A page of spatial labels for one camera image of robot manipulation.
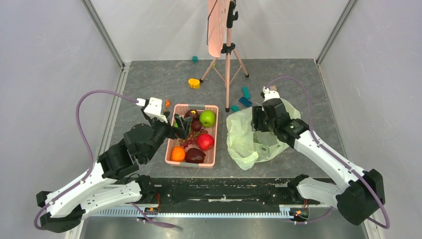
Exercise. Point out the green fake apple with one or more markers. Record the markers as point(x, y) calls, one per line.
point(207, 118)

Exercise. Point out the teal rectangular block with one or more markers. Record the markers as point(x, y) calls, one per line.
point(246, 92)

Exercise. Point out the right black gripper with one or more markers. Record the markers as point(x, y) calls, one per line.
point(260, 118)

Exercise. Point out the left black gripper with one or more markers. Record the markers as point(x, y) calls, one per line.
point(168, 125)

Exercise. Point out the pink board on tripod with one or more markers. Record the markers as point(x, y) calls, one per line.
point(216, 24)

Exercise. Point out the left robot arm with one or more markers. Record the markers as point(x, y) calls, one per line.
point(106, 184)

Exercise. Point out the small dark red plum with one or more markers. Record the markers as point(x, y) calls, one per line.
point(196, 126)

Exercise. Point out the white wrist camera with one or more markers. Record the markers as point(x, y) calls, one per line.
point(268, 94)
point(154, 109)

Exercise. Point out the yellow toy block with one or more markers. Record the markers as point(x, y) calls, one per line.
point(194, 83)

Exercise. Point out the light green plastic bag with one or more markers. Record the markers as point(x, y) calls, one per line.
point(247, 147)

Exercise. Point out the small teal block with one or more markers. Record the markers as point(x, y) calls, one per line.
point(234, 108)

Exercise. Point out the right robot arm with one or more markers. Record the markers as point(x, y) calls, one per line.
point(356, 193)

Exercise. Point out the dark red fake apple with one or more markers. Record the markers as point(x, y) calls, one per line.
point(194, 114)

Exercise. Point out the pink tripod stand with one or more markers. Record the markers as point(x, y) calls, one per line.
point(228, 49)

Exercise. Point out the orange fake orange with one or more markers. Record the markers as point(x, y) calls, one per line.
point(178, 154)

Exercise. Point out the dark red fake pomegranate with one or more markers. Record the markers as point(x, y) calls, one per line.
point(194, 155)

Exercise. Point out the red fake grape bunch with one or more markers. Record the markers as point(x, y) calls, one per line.
point(192, 139)

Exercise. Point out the pink plastic basket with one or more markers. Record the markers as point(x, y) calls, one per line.
point(210, 158)

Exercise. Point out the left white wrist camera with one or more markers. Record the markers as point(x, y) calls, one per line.
point(154, 109)

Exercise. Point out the blue lego brick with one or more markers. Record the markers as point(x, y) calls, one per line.
point(244, 101)

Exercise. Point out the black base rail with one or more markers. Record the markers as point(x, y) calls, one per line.
point(172, 191)

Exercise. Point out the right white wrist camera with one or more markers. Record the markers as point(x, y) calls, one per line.
point(268, 94)

